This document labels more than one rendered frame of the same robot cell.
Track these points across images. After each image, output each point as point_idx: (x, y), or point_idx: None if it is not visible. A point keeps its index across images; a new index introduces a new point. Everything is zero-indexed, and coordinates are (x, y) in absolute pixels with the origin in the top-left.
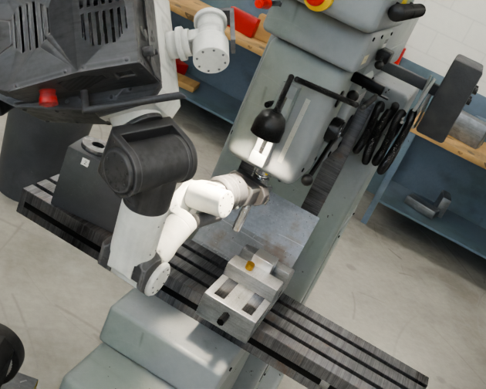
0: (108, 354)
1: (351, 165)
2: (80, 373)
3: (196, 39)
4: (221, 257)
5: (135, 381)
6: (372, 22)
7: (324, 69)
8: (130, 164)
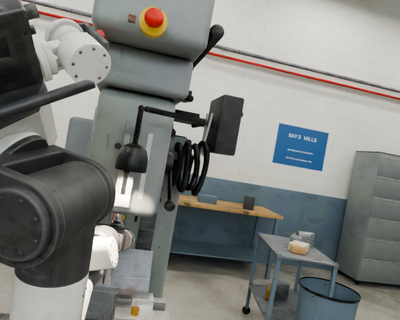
0: None
1: (164, 200)
2: None
3: (63, 44)
4: (89, 319)
5: None
6: (205, 39)
7: (157, 103)
8: (40, 200)
